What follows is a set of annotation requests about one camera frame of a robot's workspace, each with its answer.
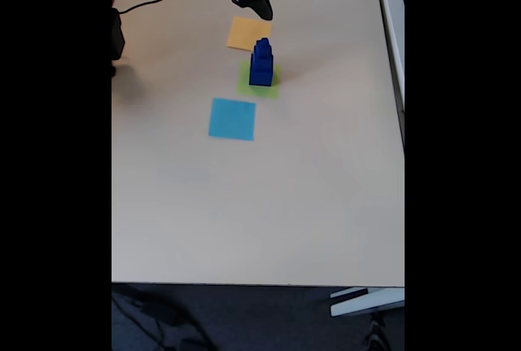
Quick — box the small blue cube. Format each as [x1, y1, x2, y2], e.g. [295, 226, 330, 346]
[252, 43, 273, 62]

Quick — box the large blue cube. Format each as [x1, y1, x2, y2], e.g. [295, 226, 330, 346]
[248, 64, 275, 87]

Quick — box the orange paper square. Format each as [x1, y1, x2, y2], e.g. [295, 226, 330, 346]
[225, 15, 273, 52]

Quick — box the green paper square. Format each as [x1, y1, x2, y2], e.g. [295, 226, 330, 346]
[236, 60, 282, 100]

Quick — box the light blue paper square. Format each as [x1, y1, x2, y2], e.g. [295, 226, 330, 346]
[208, 97, 257, 142]

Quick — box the white neighbouring table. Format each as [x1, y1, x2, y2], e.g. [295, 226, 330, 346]
[373, 0, 405, 149]

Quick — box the white table leg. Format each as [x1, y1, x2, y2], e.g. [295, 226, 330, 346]
[329, 287, 405, 318]

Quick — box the black floor cable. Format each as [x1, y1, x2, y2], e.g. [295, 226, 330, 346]
[112, 285, 215, 351]

